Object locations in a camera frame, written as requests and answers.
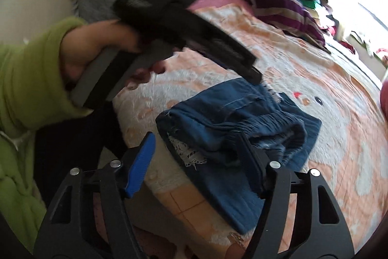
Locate person's left forearm green sleeve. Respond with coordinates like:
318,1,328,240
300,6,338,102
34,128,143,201
0,16,92,133

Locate person's left hand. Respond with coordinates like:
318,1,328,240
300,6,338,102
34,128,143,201
60,19,168,90

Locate purple and tan striped cloth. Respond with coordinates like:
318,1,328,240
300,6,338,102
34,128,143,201
242,0,327,49

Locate person's black trouser leg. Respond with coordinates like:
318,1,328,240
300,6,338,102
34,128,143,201
33,100,134,209

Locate red duvet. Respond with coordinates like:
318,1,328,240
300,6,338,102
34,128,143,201
379,88,388,120

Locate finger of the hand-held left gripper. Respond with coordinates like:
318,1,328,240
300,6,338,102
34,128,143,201
205,33,263,85

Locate pile of colourful clothes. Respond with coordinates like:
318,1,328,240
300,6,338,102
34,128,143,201
291,0,344,39

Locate person's green jacket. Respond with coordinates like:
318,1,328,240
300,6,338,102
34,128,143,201
0,125,47,254

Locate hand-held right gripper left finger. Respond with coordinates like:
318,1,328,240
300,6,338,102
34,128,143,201
36,132,157,259

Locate orange and white bed blanket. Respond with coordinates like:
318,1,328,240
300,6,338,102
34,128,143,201
112,2,388,259

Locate blue jeans with lace hem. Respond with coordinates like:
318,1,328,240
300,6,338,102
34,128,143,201
155,77,322,236

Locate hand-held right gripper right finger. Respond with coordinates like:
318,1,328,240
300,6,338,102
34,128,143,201
238,132,356,259

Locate cluttered window ledge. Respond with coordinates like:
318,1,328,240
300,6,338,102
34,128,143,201
339,28,388,66

